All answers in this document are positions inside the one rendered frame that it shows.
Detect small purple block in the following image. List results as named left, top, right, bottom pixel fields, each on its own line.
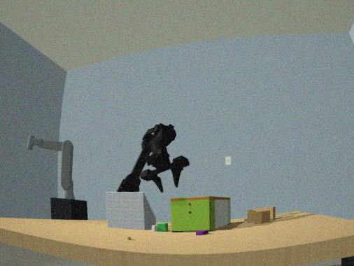
left=196, top=230, right=208, bottom=235

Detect green block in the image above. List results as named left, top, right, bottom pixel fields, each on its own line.
left=157, top=223, right=168, bottom=232

